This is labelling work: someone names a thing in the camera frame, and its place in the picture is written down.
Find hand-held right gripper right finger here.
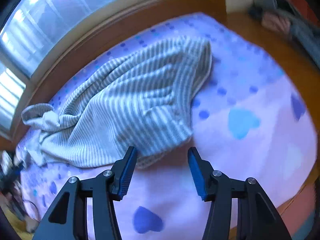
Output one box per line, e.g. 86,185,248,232
187,146,293,240

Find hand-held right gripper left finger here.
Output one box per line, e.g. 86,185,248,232
32,146,138,240

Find grey white striped pants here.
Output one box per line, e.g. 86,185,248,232
21,37,213,169

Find grey and pink clothes pile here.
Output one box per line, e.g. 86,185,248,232
247,0,320,63

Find purple heart print bed sheet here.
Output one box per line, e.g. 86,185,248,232
15,12,315,240

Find glass window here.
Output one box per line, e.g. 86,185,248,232
0,0,167,133

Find wooden window ledge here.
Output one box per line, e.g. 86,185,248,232
0,0,320,233

